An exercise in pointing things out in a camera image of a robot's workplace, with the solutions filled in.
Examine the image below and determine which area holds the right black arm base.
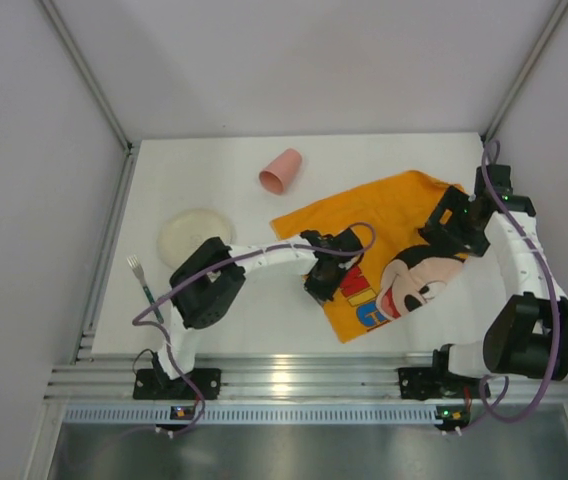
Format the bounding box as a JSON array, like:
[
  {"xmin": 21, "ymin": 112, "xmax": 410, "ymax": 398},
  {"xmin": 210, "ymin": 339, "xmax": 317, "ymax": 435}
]
[{"xmin": 397, "ymin": 345, "xmax": 480, "ymax": 401}]

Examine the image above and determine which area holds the purple cable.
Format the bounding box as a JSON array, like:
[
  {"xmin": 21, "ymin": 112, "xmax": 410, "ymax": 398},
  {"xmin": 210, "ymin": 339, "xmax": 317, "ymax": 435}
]
[
  {"xmin": 131, "ymin": 221, "xmax": 377, "ymax": 435},
  {"xmin": 453, "ymin": 139, "xmax": 565, "ymax": 435}
]

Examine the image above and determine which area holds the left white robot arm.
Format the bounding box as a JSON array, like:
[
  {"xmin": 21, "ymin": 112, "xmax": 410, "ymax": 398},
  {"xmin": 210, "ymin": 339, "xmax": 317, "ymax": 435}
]
[{"xmin": 155, "ymin": 227, "xmax": 366, "ymax": 381}]

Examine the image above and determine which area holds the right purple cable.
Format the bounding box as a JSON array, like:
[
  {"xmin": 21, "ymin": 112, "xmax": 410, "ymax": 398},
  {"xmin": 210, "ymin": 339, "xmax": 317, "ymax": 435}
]
[{"xmin": 453, "ymin": 139, "xmax": 565, "ymax": 435}]

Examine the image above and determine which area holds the pink plastic cup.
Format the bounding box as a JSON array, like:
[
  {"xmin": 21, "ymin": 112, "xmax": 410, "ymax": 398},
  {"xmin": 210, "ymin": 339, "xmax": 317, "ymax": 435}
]
[{"xmin": 258, "ymin": 148, "xmax": 303, "ymax": 195}]

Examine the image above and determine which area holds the aluminium rail frame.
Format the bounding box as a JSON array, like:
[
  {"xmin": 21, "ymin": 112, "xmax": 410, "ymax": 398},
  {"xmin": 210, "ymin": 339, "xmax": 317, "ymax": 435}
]
[{"xmin": 27, "ymin": 1, "xmax": 568, "ymax": 479}]

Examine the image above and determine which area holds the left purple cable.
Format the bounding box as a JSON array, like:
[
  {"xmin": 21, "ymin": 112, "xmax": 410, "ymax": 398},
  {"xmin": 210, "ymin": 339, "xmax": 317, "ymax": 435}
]
[{"xmin": 131, "ymin": 221, "xmax": 377, "ymax": 435}]

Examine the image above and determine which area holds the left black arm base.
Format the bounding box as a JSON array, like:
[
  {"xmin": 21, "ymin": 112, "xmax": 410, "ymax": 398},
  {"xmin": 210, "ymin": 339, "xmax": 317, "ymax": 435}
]
[{"xmin": 132, "ymin": 353, "xmax": 222, "ymax": 401}]

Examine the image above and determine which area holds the cream round plate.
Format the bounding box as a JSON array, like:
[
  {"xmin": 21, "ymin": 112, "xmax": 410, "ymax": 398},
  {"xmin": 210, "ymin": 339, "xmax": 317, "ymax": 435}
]
[{"xmin": 156, "ymin": 208, "xmax": 234, "ymax": 270}]

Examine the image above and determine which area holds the fork with green handle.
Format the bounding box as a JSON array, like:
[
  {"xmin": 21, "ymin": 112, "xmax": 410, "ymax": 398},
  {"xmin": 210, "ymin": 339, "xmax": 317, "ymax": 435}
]
[{"xmin": 127, "ymin": 255, "xmax": 155, "ymax": 305}]

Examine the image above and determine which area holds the slotted cable duct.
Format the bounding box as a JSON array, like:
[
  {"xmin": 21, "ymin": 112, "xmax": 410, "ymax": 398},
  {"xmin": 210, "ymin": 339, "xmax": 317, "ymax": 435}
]
[{"xmin": 63, "ymin": 404, "xmax": 471, "ymax": 425}]

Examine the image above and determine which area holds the orange Mickey Mouse placemat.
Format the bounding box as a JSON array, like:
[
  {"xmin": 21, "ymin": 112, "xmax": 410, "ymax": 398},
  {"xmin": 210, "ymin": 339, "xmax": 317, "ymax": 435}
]
[{"xmin": 271, "ymin": 171, "xmax": 467, "ymax": 343}]

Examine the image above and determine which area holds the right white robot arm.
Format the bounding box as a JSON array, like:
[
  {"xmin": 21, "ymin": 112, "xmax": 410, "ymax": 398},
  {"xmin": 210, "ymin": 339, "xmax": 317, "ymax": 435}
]
[{"xmin": 418, "ymin": 164, "xmax": 568, "ymax": 381}]

